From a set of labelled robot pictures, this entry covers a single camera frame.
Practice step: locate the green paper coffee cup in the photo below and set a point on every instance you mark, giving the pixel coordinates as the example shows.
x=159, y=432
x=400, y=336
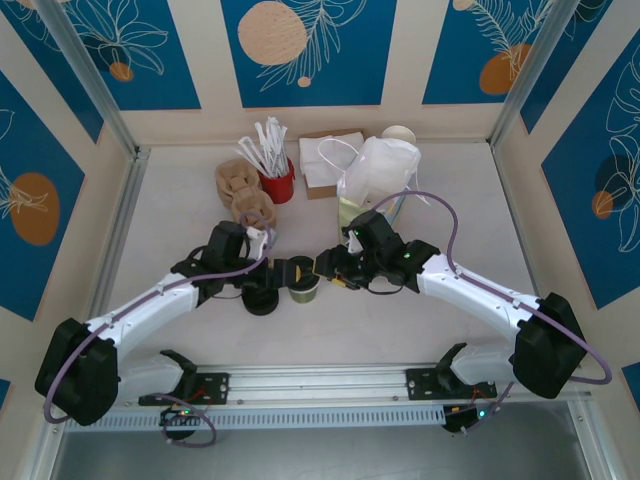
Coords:
x=305, y=296

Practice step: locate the floral paper gift bag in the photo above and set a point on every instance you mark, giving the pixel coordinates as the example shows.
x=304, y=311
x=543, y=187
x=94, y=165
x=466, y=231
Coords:
x=385, y=165

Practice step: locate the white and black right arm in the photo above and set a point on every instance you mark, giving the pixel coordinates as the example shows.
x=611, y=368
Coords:
x=480, y=292

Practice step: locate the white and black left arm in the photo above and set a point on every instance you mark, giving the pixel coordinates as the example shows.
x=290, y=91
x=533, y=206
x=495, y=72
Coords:
x=150, y=305

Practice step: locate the stack of black cup lids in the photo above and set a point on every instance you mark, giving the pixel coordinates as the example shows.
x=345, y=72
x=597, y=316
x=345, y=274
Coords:
x=260, y=305

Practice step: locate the stack of pulp cup carriers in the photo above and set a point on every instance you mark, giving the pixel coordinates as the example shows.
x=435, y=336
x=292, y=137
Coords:
x=232, y=177

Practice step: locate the red straw holder cup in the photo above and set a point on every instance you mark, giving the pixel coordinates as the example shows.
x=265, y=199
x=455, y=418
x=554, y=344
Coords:
x=277, y=190

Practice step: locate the stack of white napkins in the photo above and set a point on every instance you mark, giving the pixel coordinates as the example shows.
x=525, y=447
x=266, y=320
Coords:
x=322, y=190

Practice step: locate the white wrapped straw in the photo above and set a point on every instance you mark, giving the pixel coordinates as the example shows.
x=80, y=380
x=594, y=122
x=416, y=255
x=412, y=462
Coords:
x=284, y=145
x=274, y=140
x=247, y=150
x=264, y=145

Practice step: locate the stack of white paper cups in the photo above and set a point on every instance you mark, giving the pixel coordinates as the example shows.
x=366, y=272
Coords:
x=400, y=134

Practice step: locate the white napkin stack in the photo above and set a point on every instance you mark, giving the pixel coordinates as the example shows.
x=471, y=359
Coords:
x=320, y=150

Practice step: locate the black controller board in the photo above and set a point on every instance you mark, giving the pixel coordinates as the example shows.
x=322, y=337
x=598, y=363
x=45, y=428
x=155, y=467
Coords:
x=467, y=417
x=175, y=417

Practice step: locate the aluminium table side rail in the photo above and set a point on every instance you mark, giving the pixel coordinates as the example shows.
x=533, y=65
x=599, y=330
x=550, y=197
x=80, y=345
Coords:
x=125, y=210

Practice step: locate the aluminium mounting rail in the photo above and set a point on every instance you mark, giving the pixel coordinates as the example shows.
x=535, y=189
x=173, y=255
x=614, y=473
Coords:
x=320, y=380

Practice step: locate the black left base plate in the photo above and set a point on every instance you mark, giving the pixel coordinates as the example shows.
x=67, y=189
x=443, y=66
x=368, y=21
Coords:
x=215, y=387

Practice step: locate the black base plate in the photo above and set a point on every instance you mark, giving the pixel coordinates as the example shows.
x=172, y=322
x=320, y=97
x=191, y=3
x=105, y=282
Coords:
x=420, y=385
x=215, y=387

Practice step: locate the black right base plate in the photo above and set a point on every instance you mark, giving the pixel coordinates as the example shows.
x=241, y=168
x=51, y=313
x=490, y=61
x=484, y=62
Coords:
x=420, y=385

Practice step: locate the aluminium frame post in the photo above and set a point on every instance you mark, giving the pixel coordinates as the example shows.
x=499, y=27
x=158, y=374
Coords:
x=87, y=65
x=536, y=65

